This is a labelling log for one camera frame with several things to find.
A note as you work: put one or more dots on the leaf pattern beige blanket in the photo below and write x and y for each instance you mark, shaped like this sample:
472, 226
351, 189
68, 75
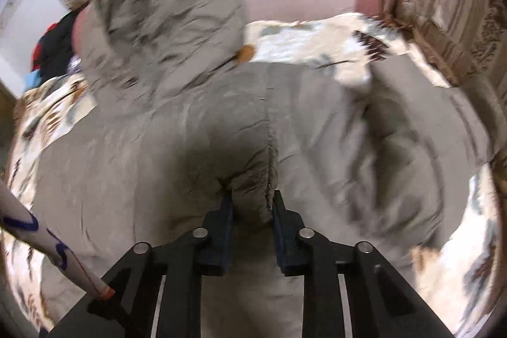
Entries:
459, 281

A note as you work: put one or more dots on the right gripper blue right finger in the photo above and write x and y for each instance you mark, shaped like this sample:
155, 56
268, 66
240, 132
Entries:
301, 251

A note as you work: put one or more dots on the striped floral side cushion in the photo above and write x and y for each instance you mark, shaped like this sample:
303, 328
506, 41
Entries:
461, 38

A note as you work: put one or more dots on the pile of dark clothes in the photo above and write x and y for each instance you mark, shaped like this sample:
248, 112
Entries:
54, 55

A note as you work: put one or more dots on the olive quilted hooded jacket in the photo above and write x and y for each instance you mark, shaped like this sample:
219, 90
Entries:
178, 123

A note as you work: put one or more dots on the white patterned sleeve forearm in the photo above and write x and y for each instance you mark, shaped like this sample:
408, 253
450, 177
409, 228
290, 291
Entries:
23, 225

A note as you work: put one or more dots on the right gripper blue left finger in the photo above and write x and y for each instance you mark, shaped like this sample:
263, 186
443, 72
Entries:
203, 251

